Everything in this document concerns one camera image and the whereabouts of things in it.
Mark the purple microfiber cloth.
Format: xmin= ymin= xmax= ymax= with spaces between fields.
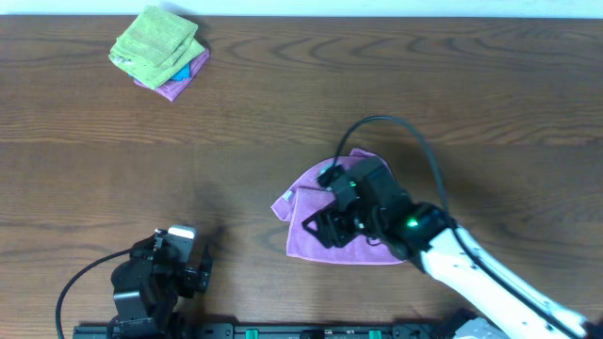
xmin=271 ymin=158 xmax=402 ymax=266

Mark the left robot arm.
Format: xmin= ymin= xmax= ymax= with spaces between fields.
xmin=106 ymin=234 xmax=213 ymax=338

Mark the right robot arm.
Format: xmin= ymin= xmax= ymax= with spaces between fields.
xmin=302 ymin=199 xmax=602 ymax=338

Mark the purple folded cloth in stack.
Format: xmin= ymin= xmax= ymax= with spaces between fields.
xmin=155 ymin=50 xmax=210 ymax=102

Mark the blue folded cloth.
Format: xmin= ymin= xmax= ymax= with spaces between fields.
xmin=171 ymin=63 xmax=190 ymax=81

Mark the green folded cloth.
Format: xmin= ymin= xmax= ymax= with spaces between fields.
xmin=108 ymin=6 xmax=205 ymax=89

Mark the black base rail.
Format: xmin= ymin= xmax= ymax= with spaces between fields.
xmin=73 ymin=321 xmax=453 ymax=339

